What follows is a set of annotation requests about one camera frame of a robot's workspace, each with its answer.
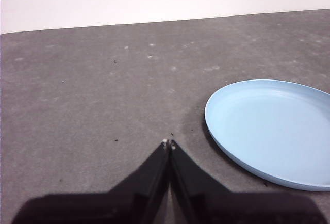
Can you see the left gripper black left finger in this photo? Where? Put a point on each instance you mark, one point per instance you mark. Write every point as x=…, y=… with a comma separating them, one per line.
x=123, y=206

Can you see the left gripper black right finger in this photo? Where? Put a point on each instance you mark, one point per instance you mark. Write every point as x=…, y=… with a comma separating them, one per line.
x=232, y=208

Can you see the light blue round plate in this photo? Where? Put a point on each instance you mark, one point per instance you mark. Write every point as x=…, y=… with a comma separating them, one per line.
x=270, y=131

